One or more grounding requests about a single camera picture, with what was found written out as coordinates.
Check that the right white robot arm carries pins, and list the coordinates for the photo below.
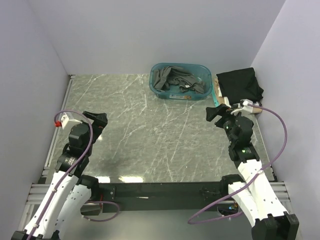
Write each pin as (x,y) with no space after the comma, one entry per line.
(251,189)

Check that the white patterned folded t shirt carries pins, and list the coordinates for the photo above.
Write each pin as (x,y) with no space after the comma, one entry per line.
(226,102)

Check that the black base beam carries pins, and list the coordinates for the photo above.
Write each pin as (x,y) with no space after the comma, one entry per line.
(139,196)

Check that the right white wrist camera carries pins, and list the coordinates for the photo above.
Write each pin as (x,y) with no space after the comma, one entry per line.
(244,107)

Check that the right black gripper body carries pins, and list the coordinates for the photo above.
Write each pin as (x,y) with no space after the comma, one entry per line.
(227,122)

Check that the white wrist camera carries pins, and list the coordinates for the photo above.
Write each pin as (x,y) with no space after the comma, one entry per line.
(244,107)
(66,122)

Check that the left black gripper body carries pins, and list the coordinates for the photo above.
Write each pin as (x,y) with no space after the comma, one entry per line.
(96,131)

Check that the grey t shirt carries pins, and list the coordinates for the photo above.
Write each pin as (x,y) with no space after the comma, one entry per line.
(177,76)

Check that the aluminium frame rail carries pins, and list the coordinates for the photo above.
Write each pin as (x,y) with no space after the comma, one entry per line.
(38,189)

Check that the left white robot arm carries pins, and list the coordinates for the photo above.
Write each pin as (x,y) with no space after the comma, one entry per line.
(69,188)

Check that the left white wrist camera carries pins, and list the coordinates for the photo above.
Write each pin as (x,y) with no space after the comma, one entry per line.
(66,122)

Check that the teal plastic basin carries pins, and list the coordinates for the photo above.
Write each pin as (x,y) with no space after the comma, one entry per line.
(201,72)

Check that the black folded t shirt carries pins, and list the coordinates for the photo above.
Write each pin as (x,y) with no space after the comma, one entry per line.
(240,84)

